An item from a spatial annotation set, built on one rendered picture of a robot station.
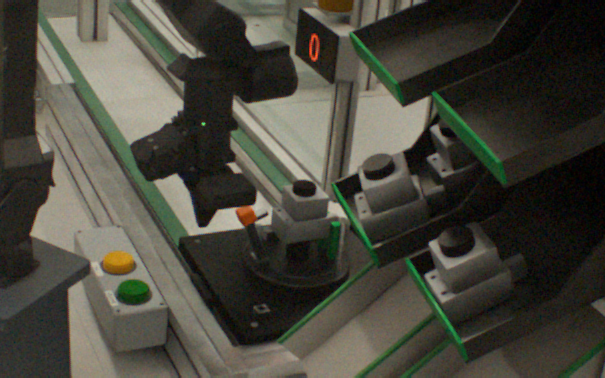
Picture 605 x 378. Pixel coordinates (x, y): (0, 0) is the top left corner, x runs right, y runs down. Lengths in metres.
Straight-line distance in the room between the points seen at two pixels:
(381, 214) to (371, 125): 1.12
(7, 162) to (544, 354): 0.56
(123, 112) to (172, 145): 0.74
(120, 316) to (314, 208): 0.27
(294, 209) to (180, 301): 0.18
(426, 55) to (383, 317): 0.31
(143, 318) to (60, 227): 0.40
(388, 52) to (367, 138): 1.05
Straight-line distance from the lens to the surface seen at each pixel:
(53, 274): 1.12
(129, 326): 1.24
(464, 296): 0.83
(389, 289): 1.09
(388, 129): 2.03
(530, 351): 0.96
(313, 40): 1.40
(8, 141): 1.04
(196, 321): 1.23
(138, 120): 1.84
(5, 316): 1.05
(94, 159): 1.59
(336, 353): 1.09
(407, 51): 0.93
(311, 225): 1.26
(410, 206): 0.93
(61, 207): 1.66
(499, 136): 0.79
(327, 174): 1.50
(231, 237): 1.37
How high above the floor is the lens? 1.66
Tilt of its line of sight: 27 degrees down
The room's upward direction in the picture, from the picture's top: 6 degrees clockwise
